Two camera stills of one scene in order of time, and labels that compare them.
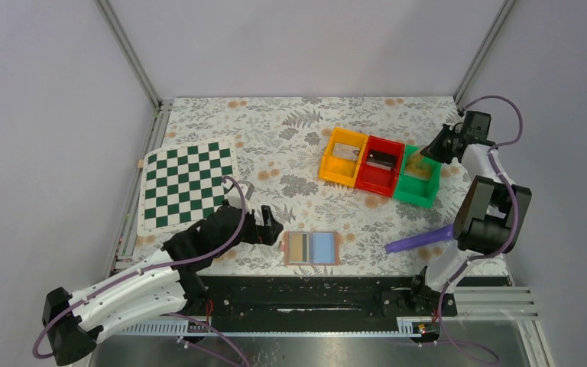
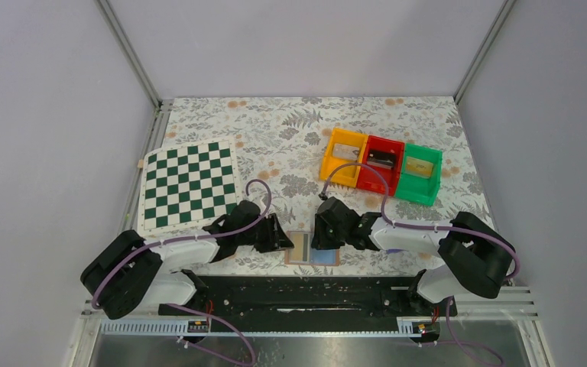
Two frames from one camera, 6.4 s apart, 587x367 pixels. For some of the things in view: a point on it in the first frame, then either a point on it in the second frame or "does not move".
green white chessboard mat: x=180 y=185 does not move
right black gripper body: x=442 y=144 -> x=331 y=225
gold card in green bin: x=417 y=167 does not move
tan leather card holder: x=311 y=248 does not move
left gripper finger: x=267 y=234 -> x=280 y=241
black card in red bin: x=381 y=159 does not move
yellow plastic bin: x=343 y=157 does not move
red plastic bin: x=379 y=180 does not move
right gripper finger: x=444 y=147 -> x=324 y=237
